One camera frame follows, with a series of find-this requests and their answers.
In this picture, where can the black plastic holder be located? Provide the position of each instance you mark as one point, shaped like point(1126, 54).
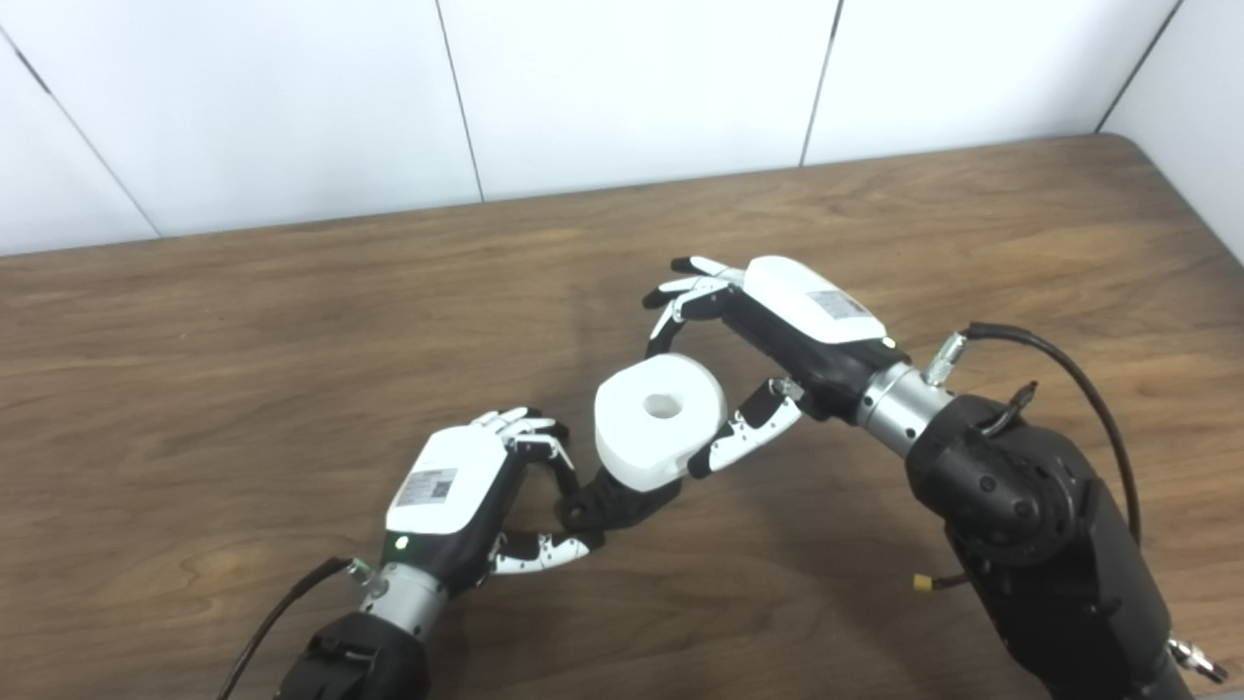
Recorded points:
point(617, 506)

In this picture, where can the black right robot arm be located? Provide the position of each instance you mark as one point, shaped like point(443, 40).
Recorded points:
point(1040, 544)

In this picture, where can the round white plastic piece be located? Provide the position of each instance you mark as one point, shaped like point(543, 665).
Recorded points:
point(641, 437)

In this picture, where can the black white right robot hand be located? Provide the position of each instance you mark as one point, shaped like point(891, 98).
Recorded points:
point(812, 311)

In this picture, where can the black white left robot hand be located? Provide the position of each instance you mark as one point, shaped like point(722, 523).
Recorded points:
point(442, 481)

